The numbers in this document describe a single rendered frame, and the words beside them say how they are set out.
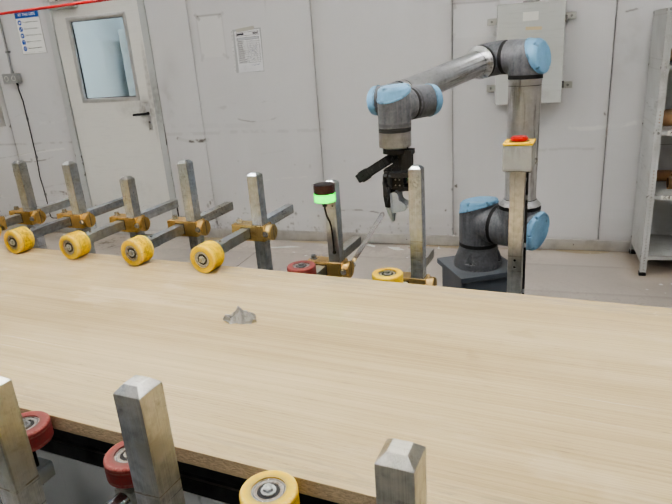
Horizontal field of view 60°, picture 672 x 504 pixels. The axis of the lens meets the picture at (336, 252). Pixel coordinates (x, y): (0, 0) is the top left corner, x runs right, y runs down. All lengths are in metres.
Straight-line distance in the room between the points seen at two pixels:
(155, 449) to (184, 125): 4.49
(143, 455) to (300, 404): 0.41
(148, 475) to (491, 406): 0.55
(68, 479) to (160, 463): 0.59
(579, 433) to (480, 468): 0.17
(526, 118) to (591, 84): 2.12
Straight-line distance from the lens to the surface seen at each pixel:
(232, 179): 4.92
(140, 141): 5.33
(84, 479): 1.21
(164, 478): 0.69
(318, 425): 0.96
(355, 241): 1.93
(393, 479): 0.52
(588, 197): 4.38
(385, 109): 1.61
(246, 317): 1.32
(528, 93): 2.15
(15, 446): 0.86
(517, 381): 1.07
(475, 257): 2.34
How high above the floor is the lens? 1.46
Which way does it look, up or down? 19 degrees down
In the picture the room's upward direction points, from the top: 4 degrees counter-clockwise
